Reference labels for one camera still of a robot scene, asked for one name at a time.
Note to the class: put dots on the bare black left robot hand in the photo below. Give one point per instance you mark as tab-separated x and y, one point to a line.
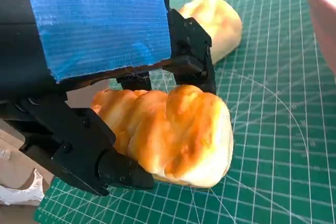
99	24

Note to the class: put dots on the green cutting mat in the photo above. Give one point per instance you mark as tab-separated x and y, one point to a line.
275	129

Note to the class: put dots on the round toy bread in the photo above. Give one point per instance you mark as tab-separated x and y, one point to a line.
223	24

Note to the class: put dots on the rectangular toy bread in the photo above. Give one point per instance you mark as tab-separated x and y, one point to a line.
183	134

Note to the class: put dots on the pink bowl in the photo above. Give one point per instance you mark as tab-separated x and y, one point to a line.
325	11

